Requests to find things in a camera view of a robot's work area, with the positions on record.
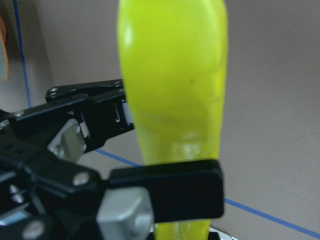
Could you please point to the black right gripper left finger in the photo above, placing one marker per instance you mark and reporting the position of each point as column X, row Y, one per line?
column 101, row 105

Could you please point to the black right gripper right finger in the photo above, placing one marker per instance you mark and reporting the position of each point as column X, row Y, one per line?
column 180, row 191

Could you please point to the grey square plate orange rim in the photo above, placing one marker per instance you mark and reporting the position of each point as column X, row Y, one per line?
column 4, row 62

